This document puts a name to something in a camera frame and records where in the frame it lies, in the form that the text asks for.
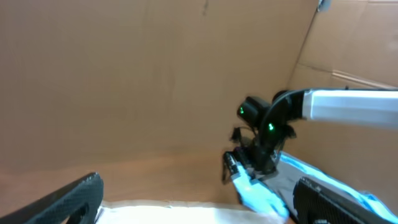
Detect beige shorts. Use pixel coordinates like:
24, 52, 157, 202
95, 200, 286, 224

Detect light blue shirt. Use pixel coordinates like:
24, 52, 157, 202
232, 152, 397, 223

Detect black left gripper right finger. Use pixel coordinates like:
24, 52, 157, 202
293, 177, 394, 224

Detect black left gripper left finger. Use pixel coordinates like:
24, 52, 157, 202
1, 172, 104, 224

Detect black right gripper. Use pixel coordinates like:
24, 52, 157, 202
221, 126, 295, 184

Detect grey garment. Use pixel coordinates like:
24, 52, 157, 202
264, 161, 308, 217

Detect cardboard backdrop panel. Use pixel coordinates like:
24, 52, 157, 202
1, 1, 397, 210

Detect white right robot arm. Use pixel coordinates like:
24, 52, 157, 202
221, 88, 397, 184

